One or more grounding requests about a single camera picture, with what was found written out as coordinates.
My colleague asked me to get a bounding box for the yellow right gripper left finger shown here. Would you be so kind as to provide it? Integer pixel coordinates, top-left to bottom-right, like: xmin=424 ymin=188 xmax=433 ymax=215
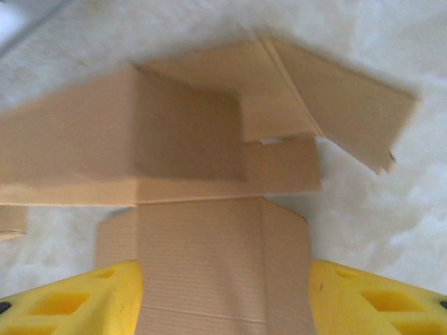
xmin=0 ymin=260 xmax=144 ymax=335

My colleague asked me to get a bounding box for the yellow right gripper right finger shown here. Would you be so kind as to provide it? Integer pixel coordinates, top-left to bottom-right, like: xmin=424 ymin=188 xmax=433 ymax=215
xmin=307 ymin=260 xmax=447 ymax=335

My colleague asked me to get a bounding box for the brown cardboard box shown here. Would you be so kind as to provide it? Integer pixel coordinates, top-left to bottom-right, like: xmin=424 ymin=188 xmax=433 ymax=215
xmin=0 ymin=36 xmax=420 ymax=335

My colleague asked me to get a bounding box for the aluminium side rail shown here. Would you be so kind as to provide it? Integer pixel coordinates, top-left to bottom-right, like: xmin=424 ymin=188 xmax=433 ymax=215
xmin=0 ymin=0 xmax=62 ymax=57

